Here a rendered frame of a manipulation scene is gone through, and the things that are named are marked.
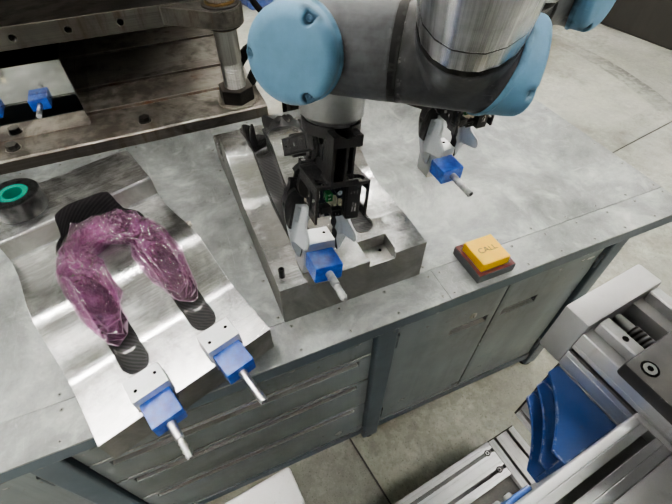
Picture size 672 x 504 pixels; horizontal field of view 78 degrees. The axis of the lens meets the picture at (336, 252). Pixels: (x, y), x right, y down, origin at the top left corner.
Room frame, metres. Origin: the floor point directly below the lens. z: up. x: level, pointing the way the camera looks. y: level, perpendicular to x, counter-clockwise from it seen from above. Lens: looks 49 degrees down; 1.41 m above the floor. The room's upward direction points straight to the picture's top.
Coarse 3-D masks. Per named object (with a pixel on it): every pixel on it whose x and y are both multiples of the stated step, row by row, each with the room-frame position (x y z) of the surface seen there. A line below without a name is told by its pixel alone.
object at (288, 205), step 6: (288, 180) 0.43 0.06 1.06; (294, 180) 0.42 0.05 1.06; (288, 186) 0.42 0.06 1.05; (294, 186) 0.42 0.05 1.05; (288, 192) 0.42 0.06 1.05; (294, 192) 0.41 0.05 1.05; (282, 198) 0.42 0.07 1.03; (288, 198) 0.41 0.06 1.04; (294, 198) 0.41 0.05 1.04; (300, 198) 0.42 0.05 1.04; (282, 204) 0.42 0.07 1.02; (288, 204) 0.41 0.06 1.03; (294, 204) 0.41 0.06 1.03; (288, 210) 0.41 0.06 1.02; (288, 216) 0.41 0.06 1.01; (288, 222) 0.41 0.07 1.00
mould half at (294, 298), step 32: (256, 128) 0.86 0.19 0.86; (288, 128) 0.74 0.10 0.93; (224, 160) 0.71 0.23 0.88; (288, 160) 0.66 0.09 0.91; (256, 192) 0.59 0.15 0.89; (384, 192) 0.60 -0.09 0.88; (256, 224) 0.52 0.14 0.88; (320, 224) 0.52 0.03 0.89; (384, 224) 0.51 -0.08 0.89; (288, 256) 0.44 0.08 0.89; (352, 256) 0.44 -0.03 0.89; (416, 256) 0.47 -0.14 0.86; (288, 288) 0.38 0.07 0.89; (320, 288) 0.40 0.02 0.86; (352, 288) 0.42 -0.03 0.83; (288, 320) 0.37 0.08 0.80
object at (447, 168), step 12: (444, 144) 0.65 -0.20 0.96; (420, 156) 0.65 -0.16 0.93; (432, 156) 0.62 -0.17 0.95; (444, 156) 0.63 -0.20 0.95; (420, 168) 0.64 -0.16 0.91; (432, 168) 0.62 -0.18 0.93; (444, 168) 0.60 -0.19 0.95; (456, 168) 0.60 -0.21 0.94; (444, 180) 0.59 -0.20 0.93; (456, 180) 0.58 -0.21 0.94; (468, 192) 0.55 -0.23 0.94
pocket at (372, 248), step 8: (368, 240) 0.48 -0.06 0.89; (376, 240) 0.49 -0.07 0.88; (384, 240) 0.49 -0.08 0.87; (368, 248) 0.48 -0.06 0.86; (376, 248) 0.48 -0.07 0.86; (384, 248) 0.48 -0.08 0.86; (392, 248) 0.46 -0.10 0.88; (368, 256) 0.46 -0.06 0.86; (376, 256) 0.46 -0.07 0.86; (384, 256) 0.46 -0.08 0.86; (392, 256) 0.45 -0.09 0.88; (376, 264) 0.44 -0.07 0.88
